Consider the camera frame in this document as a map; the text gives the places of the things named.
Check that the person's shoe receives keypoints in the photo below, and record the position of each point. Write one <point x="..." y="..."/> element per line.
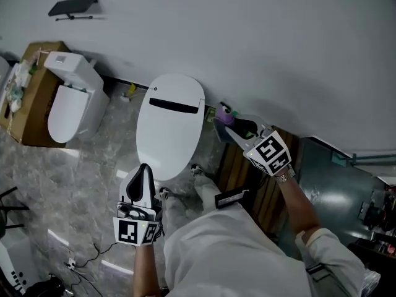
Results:
<point x="197" y="169"/>
<point x="165" y="193"/>

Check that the person's left shoe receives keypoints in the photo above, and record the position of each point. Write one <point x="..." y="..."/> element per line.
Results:
<point x="165" y="193"/>

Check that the white oval smart toilet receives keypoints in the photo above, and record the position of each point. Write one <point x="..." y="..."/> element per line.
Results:
<point x="167" y="135"/>

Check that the person's white shirt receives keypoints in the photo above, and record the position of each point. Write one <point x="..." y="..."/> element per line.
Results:
<point x="232" y="258"/>

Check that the person's right shoe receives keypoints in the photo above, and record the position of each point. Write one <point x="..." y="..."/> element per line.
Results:
<point x="197" y="169"/>

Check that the large brown cardboard box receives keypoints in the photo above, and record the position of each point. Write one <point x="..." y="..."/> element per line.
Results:
<point x="40" y="104"/>

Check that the wooden slatted platform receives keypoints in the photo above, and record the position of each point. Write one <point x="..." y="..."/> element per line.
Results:
<point x="235" y="166"/>

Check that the yellow bottle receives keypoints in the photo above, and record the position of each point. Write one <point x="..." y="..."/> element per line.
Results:
<point x="132" y="88"/>

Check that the purple and grey cleaning cloth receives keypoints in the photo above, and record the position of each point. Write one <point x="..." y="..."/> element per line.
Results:
<point x="224" y="116"/>

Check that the black wall shelf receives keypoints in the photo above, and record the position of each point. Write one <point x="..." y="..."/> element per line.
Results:
<point x="74" y="5"/>

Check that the pile of white paper rolls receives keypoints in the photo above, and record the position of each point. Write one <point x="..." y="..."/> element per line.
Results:
<point x="18" y="85"/>

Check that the silver wristwatch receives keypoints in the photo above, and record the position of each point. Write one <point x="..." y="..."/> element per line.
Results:
<point x="286" y="175"/>

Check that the teal floor squeegee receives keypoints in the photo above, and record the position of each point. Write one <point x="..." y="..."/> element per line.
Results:
<point x="338" y="159"/>

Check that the black chair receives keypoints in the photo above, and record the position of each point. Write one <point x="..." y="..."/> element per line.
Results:
<point x="9" y="209"/>

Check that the dark green bathtub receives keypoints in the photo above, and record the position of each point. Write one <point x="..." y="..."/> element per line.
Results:
<point x="334" y="196"/>

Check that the black waist pack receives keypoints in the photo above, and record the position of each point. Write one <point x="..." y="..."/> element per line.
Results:
<point x="230" y="198"/>

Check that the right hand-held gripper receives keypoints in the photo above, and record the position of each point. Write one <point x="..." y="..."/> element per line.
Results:
<point x="270" y="152"/>

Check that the white cabinet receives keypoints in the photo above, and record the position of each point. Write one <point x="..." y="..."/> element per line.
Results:
<point x="15" y="252"/>

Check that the person's left forearm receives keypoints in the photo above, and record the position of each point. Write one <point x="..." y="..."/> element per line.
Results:
<point x="145" y="271"/>

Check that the white toilet with tank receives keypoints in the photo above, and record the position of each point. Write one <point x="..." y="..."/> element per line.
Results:
<point x="68" y="116"/>

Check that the person's light grey trousers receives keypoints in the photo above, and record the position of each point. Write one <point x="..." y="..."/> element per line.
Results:
<point x="207" y="190"/>

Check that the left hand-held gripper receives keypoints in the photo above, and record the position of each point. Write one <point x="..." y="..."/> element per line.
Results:
<point x="127" y="230"/>

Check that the white power strip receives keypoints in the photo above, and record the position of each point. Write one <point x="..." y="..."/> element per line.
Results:
<point x="71" y="263"/>

